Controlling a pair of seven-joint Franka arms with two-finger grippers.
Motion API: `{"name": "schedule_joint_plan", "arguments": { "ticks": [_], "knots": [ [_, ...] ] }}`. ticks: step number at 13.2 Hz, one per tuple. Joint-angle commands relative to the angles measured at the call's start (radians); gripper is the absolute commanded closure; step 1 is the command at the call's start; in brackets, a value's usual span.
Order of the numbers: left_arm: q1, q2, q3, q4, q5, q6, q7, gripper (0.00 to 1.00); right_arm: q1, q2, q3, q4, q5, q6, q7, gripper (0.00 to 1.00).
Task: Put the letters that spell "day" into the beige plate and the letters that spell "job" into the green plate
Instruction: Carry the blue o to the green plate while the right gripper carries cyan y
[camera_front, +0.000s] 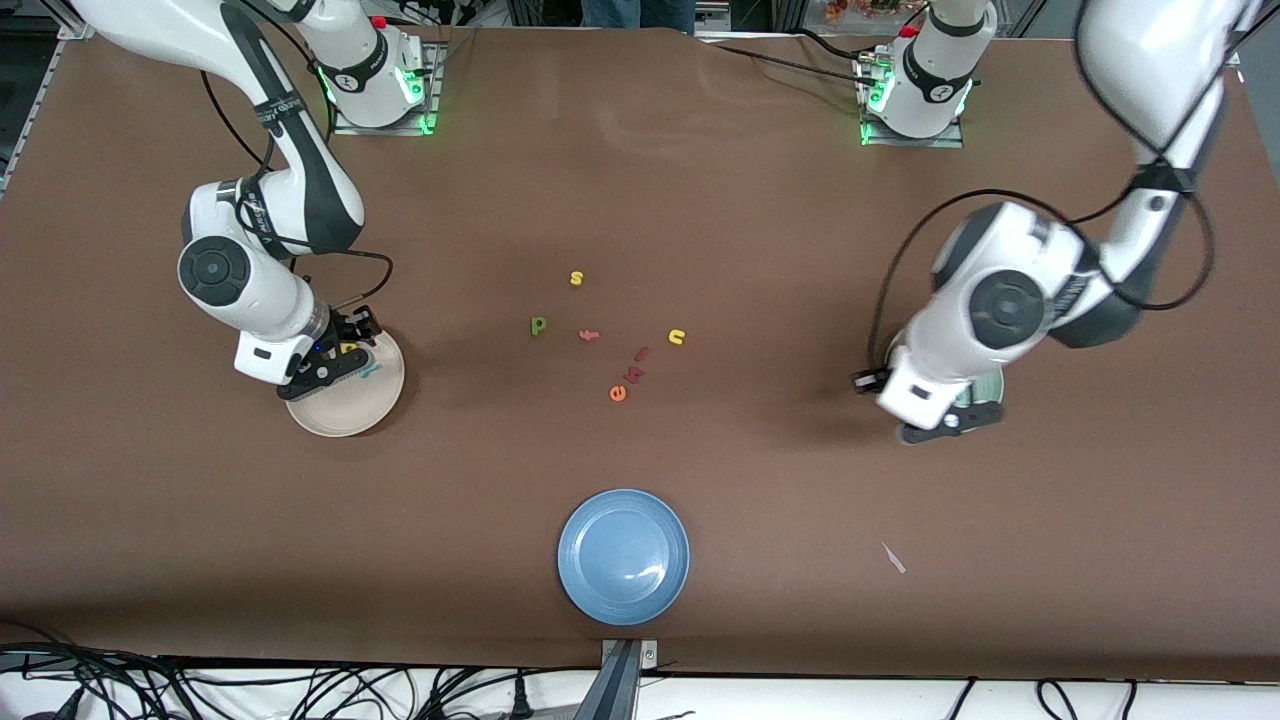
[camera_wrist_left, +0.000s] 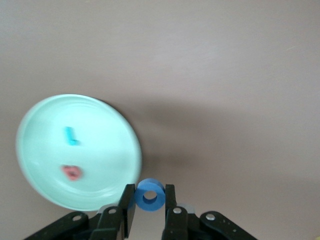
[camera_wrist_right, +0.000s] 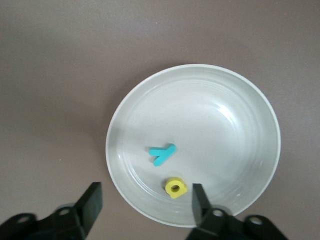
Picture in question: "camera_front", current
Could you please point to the black mount pole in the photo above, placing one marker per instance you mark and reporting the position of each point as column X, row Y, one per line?
column 612, row 690

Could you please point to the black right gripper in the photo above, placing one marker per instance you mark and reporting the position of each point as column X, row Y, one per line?
column 343, row 331

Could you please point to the beige plate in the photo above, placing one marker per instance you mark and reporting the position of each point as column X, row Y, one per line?
column 350, row 405

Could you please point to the metal corner bracket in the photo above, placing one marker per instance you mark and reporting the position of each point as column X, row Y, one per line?
column 1236, row 58
column 72, row 28

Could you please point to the silver clamp bracket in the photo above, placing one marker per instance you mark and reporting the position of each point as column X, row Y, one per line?
column 650, row 655

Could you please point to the blue plate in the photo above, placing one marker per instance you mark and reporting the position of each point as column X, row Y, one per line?
column 623, row 557

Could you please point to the silver table edge rail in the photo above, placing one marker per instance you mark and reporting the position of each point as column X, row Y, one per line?
column 30, row 110

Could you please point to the brown table cover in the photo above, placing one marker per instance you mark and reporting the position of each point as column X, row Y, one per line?
column 700, row 200

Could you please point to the grey metal box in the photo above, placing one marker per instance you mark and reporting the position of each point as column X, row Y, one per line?
column 712, row 15

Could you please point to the orange flower decoration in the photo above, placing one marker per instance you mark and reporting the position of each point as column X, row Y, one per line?
column 860, row 8

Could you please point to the black power plug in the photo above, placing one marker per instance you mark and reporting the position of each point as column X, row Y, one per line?
column 521, row 703

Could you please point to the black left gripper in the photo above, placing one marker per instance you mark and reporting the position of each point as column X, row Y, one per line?
column 881, row 382

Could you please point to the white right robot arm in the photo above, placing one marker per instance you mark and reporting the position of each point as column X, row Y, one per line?
column 250, row 290

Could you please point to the white paper scrap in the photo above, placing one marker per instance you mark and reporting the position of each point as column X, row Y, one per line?
column 893, row 558

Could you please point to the person in blue jeans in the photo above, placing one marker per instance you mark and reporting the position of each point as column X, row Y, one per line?
column 640, row 12

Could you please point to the green plate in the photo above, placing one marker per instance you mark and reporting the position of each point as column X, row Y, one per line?
column 988, row 385

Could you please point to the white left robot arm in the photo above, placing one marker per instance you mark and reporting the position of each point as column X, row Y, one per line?
column 1005, row 305

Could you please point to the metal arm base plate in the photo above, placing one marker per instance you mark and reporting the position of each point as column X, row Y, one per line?
column 385, row 130
column 915, row 142

